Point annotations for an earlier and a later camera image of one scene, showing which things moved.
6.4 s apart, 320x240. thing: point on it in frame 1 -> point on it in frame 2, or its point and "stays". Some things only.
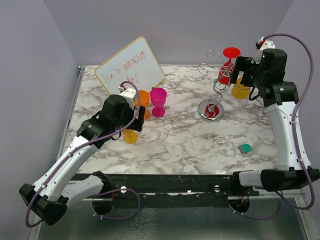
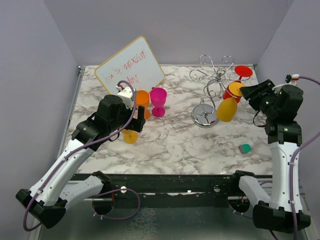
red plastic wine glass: x=226 y=70 -> x=241 y=71
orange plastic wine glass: x=144 y=101 stays
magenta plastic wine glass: x=158 y=96 stays
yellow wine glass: x=130 y=136 stays
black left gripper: x=137 y=124 stays
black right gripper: x=243 y=63 -> x=253 y=93
